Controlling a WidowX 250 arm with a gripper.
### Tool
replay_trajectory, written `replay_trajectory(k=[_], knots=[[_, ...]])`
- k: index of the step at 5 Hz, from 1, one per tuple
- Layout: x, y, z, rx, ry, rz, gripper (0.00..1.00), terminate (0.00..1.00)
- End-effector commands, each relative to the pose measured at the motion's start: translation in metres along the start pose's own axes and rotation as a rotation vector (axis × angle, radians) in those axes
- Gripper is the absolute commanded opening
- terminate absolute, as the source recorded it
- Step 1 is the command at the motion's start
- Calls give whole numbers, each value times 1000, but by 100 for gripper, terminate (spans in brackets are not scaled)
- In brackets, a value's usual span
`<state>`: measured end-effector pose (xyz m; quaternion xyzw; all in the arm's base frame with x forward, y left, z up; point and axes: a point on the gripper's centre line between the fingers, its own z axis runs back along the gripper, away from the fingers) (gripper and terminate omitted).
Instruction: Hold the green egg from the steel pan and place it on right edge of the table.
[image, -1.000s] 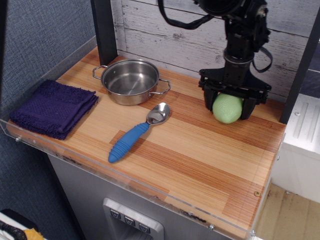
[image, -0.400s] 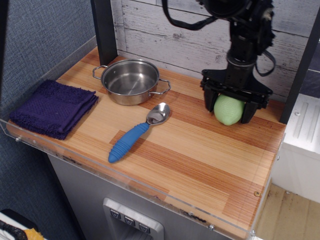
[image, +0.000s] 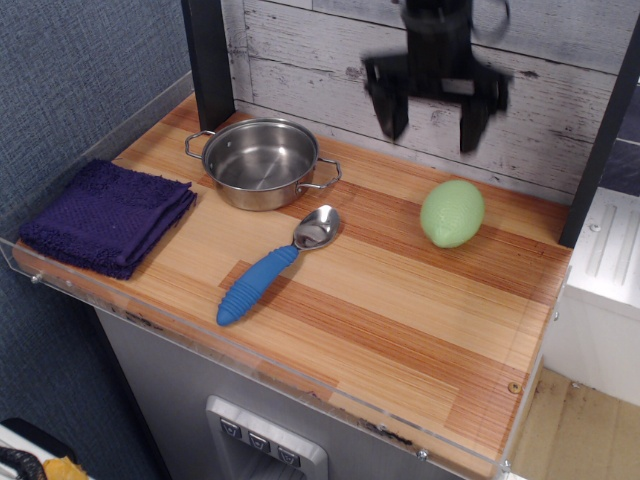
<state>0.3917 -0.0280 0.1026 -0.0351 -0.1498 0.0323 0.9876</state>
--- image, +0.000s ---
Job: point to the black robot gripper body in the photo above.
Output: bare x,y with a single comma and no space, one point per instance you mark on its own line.
438,62

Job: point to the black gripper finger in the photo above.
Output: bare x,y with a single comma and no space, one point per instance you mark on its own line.
473,121
391,109

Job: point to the green textured egg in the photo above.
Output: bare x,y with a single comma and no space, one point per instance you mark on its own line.
452,213

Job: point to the white ribbed appliance top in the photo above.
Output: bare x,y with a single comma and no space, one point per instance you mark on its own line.
593,334

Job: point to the folded purple towel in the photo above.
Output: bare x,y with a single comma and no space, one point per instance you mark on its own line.
108,219

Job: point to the grey toy fridge cabinet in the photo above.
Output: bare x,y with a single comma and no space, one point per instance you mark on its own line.
171,377

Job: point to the silver dispenser button panel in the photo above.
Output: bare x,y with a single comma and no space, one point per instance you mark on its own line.
252,447

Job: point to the clear acrylic table guard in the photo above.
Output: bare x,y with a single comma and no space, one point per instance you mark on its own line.
445,340

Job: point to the yellow object bottom left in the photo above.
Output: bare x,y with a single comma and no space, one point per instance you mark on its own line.
63,469

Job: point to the black vertical post right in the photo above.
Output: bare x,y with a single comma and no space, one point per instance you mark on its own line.
607,133

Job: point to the black vertical post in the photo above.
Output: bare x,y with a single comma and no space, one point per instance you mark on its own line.
607,133
208,54

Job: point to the blue handled steel spoon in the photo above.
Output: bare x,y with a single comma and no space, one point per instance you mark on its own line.
317,230

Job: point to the steel pan with handles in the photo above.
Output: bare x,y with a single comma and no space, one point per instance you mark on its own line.
260,164

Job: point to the black vertical post left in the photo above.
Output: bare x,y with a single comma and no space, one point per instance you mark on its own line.
208,54

